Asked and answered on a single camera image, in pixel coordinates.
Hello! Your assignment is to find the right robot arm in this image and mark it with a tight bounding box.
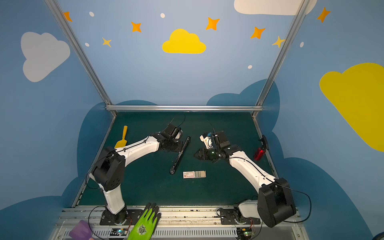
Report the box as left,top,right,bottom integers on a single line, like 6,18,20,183
194,131,297,228

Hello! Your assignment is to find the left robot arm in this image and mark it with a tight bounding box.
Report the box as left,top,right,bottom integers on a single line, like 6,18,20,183
89,123,183,226

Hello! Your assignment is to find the red black clamp tool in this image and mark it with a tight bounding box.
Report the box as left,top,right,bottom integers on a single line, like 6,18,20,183
254,135,269,161

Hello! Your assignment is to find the yellow toy shovel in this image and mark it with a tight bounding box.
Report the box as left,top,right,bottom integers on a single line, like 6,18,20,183
115,126,128,149

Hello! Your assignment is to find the green black work glove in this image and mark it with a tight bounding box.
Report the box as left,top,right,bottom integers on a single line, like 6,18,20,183
127,203,161,240

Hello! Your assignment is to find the purple cloth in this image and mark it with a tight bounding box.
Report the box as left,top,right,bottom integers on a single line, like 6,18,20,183
69,220,93,240

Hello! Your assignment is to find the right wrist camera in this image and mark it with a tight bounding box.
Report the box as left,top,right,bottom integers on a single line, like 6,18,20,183
200,133,213,149

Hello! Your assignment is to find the aluminium frame back bar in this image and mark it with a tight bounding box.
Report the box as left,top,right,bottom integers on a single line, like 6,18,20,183
106,105,263,112

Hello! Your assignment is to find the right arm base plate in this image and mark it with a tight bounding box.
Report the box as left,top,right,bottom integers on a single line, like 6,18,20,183
217,208,261,225

